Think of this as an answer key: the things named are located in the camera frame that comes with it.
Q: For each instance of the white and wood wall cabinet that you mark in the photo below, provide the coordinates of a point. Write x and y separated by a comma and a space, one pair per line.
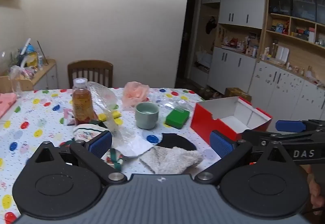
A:
241, 8

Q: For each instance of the yellow bag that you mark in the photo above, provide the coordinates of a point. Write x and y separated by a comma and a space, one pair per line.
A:
33, 60

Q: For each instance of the small pink printed packet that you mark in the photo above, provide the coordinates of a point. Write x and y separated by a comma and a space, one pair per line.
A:
68, 116

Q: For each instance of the grey wood-top sideboard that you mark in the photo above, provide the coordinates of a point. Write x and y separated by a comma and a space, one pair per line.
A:
48, 79

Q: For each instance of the blue round toy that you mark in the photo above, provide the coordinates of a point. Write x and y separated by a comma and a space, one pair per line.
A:
31, 49

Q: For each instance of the pink cloth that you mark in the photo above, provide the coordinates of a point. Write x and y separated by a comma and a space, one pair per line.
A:
6, 103

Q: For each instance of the orange tea bottle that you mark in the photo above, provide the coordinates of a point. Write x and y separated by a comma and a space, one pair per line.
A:
81, 104

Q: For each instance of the yellow sponge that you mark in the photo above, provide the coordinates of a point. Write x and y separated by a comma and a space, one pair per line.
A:
116, 114

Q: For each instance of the white plastic packet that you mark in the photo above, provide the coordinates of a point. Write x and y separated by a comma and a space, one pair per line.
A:
134, 146

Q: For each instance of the red cardboard box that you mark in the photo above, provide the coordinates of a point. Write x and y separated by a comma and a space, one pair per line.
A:
203, 122

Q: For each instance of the white printed cloth pouch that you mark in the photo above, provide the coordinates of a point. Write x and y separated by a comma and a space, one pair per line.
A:
83, 134

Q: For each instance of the brown cardboard box yellow tape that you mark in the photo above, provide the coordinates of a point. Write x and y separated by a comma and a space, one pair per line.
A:
237, 93

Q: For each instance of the balloon print tablecloth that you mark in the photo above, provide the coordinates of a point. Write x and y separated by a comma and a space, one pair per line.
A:
38, 117

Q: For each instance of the person's right hand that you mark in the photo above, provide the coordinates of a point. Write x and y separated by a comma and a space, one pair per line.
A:
318, 194

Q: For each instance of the dark entrance door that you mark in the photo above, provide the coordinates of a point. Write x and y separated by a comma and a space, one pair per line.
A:
186, 36

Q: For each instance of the brown wooden chair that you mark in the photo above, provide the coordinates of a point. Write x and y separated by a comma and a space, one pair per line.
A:
90, 65

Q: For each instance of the pink mesh bath pouf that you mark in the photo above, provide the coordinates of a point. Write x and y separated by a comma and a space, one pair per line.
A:
134, 93

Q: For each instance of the black hanging hat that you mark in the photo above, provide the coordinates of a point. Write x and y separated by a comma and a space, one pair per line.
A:
210, 25

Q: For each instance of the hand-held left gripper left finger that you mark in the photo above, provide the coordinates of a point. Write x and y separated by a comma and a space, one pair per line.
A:
101, 142

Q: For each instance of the crumpled clear plastic wrap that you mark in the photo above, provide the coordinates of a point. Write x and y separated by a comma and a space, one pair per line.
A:
104, 102

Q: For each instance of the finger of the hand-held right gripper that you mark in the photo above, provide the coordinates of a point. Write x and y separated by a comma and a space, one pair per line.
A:
290, 125
279, 138

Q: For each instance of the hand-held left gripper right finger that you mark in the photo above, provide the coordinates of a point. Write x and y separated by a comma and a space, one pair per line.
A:
221, 146

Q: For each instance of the pale green ceramic mug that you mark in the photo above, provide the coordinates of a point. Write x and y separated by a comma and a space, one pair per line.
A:
146, 120

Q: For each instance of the clear plastic bag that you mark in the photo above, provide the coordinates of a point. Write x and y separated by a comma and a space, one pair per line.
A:
177, 103

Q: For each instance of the clear bag of snacks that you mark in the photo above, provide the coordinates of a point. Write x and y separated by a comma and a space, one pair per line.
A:
21, 73

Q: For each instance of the grey fluffy towel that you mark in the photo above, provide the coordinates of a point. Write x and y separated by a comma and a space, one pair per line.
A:
170, 159

